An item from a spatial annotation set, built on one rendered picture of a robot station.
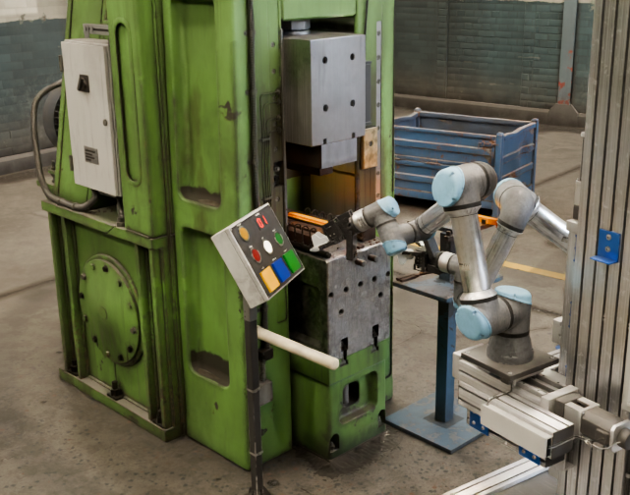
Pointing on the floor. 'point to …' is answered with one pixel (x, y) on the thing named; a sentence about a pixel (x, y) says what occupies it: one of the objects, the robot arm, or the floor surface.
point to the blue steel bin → (461, 150)
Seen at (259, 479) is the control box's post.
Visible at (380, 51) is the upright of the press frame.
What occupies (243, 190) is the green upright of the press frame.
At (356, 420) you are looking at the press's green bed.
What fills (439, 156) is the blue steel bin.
